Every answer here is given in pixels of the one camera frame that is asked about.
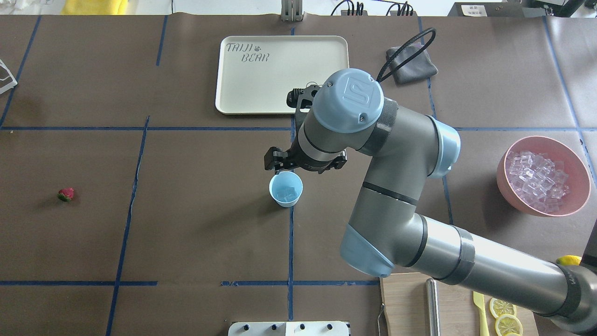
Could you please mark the yellow plastic knife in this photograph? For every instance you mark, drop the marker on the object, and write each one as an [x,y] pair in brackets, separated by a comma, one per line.
[480,303]

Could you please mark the white wire cup rack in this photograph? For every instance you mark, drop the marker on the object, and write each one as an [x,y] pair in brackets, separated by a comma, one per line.
[7,79]

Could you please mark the grey folded cloth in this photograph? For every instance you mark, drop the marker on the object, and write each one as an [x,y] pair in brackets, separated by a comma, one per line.
[418,69]

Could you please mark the whole lemon far side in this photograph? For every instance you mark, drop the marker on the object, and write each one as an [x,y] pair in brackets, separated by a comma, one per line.
[569,260]

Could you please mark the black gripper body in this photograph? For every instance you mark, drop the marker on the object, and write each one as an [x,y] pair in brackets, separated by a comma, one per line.
[311,165]

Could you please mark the wooden cutting board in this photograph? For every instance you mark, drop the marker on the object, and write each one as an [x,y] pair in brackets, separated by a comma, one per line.
[406,307]

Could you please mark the pink bowl of ice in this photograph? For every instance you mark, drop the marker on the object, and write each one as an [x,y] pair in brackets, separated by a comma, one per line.
[543,177]

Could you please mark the cream bear tray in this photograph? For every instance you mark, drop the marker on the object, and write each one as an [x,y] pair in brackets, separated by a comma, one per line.
[255,73]

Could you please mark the yellow folded cloth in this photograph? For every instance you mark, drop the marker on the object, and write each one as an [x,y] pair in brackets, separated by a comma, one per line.
[94,7]

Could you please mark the lemon slices row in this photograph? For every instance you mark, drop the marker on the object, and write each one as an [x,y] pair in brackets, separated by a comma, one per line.
[506,322]

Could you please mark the aluminium frame post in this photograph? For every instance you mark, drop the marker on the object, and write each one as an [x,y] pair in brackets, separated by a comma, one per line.
[292,10]

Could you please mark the light blue plastic cup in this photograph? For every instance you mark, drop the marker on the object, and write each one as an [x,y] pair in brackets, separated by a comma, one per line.
[285,179]

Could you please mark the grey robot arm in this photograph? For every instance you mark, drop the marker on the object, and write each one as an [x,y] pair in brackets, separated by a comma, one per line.
[384,230]

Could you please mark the red strawberry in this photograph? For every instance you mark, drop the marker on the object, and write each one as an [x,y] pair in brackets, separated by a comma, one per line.
[66,195]

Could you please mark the clear ice cube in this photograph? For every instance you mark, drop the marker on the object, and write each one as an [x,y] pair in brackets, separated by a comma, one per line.
[292,196]
[281,193]

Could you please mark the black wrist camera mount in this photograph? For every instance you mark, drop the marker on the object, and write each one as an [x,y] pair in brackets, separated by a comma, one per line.
[301,100]

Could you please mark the steel handled knife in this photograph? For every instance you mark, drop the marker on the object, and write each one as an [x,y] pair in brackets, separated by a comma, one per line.
[433,307]

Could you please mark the black power strip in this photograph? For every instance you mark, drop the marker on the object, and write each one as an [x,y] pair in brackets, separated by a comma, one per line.
[386,11]

